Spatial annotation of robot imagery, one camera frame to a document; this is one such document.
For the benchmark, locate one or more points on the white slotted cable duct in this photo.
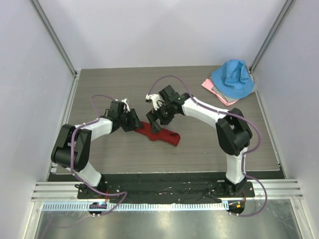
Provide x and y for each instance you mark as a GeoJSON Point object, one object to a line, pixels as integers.
{"type": "Point", "coordinates": [123, 207]}

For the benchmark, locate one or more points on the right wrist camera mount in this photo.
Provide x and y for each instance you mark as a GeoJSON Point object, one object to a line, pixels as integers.
{"type": "Point", "coordinates": [155, 100]}

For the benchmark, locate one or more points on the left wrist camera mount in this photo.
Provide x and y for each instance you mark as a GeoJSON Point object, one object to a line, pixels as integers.
{"type": "Point", "coordinates": [126, 104]}

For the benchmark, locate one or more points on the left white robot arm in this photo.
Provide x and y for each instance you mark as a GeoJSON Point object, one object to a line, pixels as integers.
{"type": "Point", "coordinates": [72, 147]}

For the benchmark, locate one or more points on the aluminium front rail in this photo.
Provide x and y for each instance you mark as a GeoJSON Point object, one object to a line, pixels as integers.
{"type": "Point", "coordinates": [64, 191]}

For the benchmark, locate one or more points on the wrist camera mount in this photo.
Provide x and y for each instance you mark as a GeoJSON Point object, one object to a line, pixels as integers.
{"type": "Point", "coordinates": [155, 100]}
{"type": "Point", "coordinates": [126, 104]}

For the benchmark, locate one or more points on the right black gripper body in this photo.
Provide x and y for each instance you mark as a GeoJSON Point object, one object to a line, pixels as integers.
{"type": "Point", "coordinates": [164, 114]}

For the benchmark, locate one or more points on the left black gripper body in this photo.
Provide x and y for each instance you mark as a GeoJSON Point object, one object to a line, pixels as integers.
{"type": "Point", "coordinates": [125, 123]}

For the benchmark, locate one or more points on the right aluminium frame post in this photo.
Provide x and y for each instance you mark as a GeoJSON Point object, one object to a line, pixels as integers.
{"type": "Point", "coordinates": [285, 9]}

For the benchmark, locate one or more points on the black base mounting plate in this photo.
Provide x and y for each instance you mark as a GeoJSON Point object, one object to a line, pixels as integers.
{"type": "Point", "coordinates": [166, 188]}

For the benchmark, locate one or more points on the grey folded cloth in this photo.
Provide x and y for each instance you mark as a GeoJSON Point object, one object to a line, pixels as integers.
{"type": "Point", "coordinates": [228, 101]}

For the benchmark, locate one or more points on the left aluminium frame post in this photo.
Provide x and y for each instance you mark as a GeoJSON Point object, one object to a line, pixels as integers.
{"type": "Point", "coordinates": [53, 36]}

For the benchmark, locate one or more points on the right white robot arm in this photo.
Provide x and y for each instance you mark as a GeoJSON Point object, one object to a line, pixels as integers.
{"type": "Point", "coordinates": [233, 132]}

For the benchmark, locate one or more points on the aluminium frame post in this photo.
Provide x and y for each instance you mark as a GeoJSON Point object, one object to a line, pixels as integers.
{"type": "Point", "coordinates": [53, 36]}
{"type": "Point", "coordinates": [285, 9]}

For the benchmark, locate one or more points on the pink folded cloth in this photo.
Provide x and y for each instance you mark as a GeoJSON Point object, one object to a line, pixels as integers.
{"type": "Point", "coordinates": [209, 85]}

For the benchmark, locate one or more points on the blue bucket hat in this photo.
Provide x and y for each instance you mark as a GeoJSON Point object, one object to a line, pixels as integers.
{"type": "Point", "coordinates": [233, 79]}

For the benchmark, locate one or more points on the red cloth napkin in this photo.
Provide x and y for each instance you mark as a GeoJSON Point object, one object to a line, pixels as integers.
{"type": "Point", "coordinates": [164, 135]}

